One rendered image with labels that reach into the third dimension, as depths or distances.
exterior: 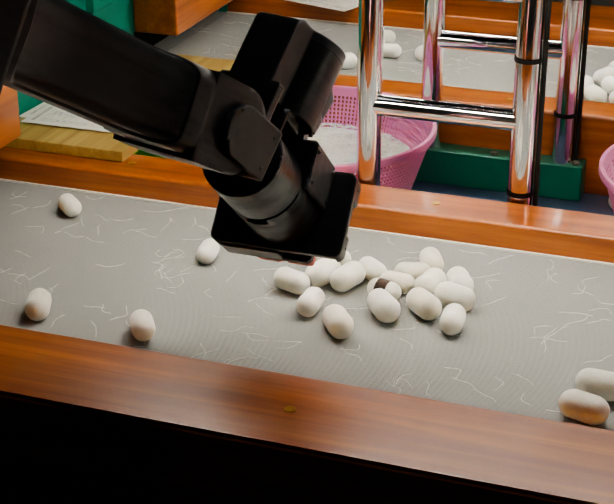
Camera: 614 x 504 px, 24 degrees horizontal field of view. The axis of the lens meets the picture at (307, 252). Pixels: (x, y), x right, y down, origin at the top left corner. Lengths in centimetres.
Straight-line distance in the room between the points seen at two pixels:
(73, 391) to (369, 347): 25
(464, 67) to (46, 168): 61
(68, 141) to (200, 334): 39
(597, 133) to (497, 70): 26
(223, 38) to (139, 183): 57
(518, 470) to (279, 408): 18
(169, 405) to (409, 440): 17
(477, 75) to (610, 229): 54
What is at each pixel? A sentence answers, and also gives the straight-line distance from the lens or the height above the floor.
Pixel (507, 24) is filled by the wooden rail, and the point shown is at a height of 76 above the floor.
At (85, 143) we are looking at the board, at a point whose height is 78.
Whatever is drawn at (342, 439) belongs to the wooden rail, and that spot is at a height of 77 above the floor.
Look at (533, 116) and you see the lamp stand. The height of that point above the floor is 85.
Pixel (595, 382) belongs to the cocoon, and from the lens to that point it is 109.
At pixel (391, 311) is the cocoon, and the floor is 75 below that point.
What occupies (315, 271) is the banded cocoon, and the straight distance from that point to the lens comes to 124.
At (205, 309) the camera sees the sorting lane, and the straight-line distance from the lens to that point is 122.
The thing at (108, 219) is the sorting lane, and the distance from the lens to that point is 140.
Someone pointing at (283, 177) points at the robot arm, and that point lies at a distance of 98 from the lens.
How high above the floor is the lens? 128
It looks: 24 degrees down
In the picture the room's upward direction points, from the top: straight up
